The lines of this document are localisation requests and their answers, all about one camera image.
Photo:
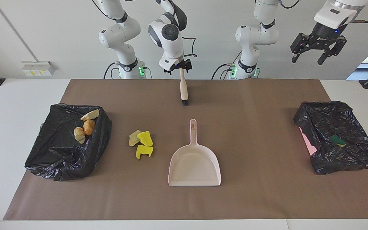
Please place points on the sliced bread piece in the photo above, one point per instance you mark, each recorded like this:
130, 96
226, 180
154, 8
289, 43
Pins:
90, 114

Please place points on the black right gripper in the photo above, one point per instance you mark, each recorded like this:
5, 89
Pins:
184, 65

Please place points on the notched yellow sponge piece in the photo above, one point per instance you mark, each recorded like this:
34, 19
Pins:
142, 150

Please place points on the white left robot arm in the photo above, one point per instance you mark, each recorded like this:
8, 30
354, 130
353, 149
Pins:
254, 35

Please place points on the white wall outlet box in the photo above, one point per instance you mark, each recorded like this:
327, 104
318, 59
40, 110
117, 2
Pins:
38, 67

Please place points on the pink plastic dustpan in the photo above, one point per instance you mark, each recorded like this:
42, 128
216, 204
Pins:
194, 166

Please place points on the tan worn sponge piece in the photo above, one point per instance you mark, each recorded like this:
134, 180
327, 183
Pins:
134, 138

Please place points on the striped croissant bread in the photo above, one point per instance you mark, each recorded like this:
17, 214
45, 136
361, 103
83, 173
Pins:
79, 134

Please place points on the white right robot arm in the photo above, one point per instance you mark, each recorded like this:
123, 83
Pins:
171, 44

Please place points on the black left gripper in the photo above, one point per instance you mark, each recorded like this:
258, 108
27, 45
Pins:
324, 33

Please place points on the brown paper table mat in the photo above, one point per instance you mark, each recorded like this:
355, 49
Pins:
267, 191

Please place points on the pink plastic bin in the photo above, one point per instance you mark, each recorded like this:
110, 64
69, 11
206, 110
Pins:
308, 143

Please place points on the yellow sponge green backed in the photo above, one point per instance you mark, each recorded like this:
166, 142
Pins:
145, 138

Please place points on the right black bag bin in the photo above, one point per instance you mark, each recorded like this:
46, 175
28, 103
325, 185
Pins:
331, 121

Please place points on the brown bread roll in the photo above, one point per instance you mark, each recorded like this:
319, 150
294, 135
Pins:
89, 127

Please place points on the black bag covered bin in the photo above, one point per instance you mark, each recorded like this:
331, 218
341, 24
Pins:
59, 153

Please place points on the green and yellow sponge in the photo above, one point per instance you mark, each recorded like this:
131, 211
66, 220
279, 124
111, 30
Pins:
337, 140

